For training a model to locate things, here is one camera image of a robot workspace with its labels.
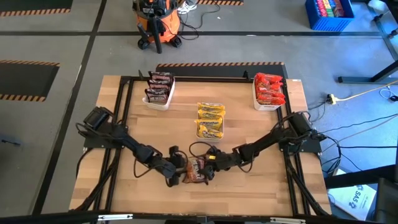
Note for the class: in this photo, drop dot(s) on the black chair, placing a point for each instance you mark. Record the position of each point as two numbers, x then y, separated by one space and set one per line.
387 202

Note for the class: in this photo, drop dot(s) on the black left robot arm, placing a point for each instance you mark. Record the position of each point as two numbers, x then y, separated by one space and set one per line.
136 149

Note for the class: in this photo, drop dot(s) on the white plastic bin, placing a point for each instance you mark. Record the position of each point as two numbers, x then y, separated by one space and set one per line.
157 106
209 140
264 108

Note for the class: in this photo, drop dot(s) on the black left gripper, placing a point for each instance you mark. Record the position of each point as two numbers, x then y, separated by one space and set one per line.
175 163

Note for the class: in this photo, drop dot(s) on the black Fire Noodle ramen pack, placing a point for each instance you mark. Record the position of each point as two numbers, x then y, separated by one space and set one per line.
157 98
158 87
161 76
194 171

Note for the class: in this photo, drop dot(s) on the black hazard-striped floor mat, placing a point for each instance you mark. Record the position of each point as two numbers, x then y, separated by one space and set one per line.
31 4
217 2
217 71
25 81

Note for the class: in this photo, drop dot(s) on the dark floor object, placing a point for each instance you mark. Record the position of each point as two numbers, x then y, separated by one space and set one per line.
7 140

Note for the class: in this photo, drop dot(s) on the orange shop vacuum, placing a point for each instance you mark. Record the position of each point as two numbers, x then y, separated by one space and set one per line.
158 25

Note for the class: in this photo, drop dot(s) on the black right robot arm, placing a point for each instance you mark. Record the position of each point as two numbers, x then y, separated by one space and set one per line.
267 141

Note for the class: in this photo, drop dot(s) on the black office desk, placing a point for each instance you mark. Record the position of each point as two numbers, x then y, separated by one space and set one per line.
357 80

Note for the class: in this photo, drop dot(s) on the blue plastic crate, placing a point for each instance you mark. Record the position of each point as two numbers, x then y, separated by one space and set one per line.
329 25

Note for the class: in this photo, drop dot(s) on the black aluminium rig frame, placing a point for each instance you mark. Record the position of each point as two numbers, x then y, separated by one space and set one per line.
124 78

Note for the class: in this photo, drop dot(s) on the yellow and white power strip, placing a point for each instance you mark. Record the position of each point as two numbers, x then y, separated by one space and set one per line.
332 99

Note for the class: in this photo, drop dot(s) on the person's shoe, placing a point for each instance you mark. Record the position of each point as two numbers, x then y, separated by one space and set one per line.
186 7

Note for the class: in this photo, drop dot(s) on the white printed cardboard box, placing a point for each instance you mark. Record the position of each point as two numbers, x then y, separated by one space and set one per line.
354 202

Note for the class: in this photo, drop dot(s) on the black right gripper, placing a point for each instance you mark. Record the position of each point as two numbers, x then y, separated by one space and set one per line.
219 160

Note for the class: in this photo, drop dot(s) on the black floor bar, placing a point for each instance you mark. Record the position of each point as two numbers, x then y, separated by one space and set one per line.
357 179

